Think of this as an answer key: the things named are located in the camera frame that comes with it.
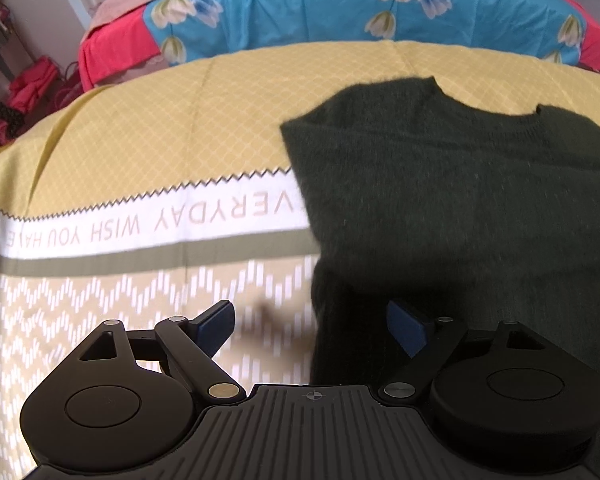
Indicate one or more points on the dark green knit sweater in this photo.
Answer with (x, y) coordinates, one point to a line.
(420, 200)

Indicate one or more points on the blue floral quilt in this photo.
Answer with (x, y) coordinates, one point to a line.
(185, 30)

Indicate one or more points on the red bed sheet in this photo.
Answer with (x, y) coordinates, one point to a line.
(113, 48)

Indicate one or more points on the yellow patterned bed cover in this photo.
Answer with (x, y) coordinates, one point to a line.
(172, 191)

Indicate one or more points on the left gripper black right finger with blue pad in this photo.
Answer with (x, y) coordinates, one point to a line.
(440, 347)

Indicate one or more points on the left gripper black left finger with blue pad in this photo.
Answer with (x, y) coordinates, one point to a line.
(173, 362)

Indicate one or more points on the red clothes pile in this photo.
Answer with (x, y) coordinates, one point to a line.
(32, 88)

